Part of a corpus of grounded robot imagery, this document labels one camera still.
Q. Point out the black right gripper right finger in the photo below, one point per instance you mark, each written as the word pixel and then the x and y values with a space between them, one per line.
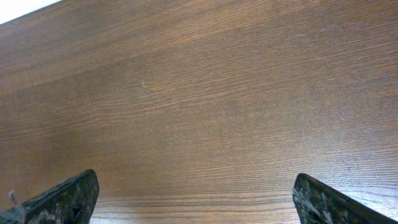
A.
pixel 316 202

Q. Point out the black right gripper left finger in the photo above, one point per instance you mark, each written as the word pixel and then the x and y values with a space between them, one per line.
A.
pixel 71 202

